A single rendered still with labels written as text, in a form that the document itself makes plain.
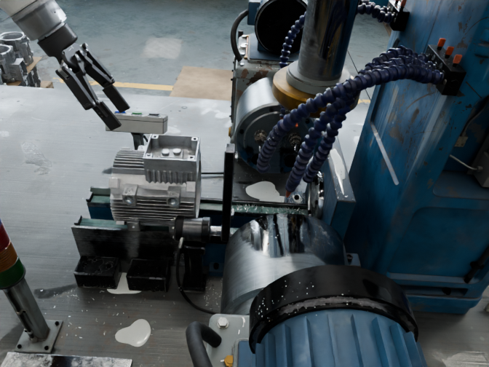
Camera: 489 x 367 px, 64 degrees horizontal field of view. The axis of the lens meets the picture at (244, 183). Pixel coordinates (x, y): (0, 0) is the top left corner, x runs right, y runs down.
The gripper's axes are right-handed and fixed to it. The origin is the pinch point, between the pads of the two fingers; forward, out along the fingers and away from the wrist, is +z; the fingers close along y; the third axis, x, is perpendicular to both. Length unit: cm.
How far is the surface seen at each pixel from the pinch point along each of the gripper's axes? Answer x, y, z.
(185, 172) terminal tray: -11.2, -11.2, 16.7
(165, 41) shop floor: 111, 353, 74
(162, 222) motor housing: 0.1, -14.9, 25.2
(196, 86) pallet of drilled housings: 60, 223, 86
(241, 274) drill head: -24, -40, 22
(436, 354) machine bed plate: -49, -35, 75
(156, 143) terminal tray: -5.3, -3.1, 10.8
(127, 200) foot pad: 2.5, -15.9, 15.0
